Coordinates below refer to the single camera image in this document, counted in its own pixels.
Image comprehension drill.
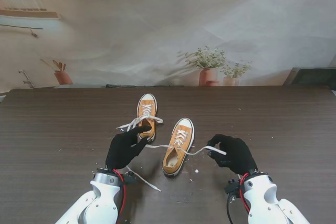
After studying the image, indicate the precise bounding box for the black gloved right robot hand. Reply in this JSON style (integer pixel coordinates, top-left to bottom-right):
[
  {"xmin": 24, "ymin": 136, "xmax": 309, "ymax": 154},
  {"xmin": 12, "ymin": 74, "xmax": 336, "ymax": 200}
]
[{"xmin": 206, "ymin": 134, "xmax": 259, "ymax": 175}]

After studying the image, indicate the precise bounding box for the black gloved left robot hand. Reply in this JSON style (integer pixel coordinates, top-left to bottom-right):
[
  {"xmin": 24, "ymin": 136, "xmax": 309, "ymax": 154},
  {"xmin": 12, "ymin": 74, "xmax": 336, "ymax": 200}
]
[{"xmin": 105, "ymin": 126, "xmax": 153, "ymax": 170}]

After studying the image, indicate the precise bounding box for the red right wrist cable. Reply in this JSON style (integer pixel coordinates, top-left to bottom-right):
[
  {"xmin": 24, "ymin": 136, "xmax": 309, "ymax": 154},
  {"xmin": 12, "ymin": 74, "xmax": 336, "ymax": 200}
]
[{"xmin": 239, "ymin": 173, "xmax": 252, "ymax": 214}]

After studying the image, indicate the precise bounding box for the black left wrist box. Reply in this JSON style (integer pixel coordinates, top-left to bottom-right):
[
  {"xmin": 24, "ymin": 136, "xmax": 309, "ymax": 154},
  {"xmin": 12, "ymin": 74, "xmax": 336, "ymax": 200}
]
[{"xmin": 124, "ymin": 170, "xmax": 138, "ymax": 185}]

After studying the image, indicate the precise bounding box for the black wrist box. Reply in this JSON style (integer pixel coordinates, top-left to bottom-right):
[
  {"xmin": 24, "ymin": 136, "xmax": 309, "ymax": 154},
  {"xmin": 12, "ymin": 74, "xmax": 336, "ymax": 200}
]
[
  {"xmin": 224, "ymin": 178, "xmax": 242, "ymax": 199},
  {"xmin": 124, "ymin": 170, "xmax": 138, "ymax": 185}
]

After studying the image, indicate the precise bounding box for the black right wrist box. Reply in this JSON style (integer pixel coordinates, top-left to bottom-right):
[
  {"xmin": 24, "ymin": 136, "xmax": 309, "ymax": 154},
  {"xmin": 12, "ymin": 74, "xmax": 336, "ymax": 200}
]
[{"xmin": 224, "ymin": 178, "xmax": 242, "ymax": 199}]

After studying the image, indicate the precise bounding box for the red wrist cable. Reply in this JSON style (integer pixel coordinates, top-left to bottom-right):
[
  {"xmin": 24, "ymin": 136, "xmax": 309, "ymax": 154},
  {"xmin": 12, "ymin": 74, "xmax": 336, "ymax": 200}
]
[
  {"xmin": 239, "ymin": 173, "xmax": 252, "ymax": 214},
  {"xmin": 112, "ymin": 169, "xmax": 128, "ymax": 217}
]

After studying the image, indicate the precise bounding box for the red left wrist cable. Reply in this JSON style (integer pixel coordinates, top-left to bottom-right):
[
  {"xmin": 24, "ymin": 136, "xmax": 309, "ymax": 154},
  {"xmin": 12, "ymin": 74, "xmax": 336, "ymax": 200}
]
[{"xmin": 112, "ymin": 169, "xmax": 128, "ymax": 217}]

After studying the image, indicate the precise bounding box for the printed kitchen backdrop cloth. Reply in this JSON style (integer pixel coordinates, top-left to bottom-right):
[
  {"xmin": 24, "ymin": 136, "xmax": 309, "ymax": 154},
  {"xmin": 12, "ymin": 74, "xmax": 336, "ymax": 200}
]
[{"xmin": 0, "ymin": 0, "xmax": 336, "ymax": 90}]

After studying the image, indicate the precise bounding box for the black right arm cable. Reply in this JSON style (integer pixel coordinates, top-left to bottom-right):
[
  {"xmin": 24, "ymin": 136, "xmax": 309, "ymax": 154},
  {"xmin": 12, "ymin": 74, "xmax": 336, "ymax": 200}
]
[{"xmin": 226, "ymin": 195, "xmax": 235, "ymax": 224}]

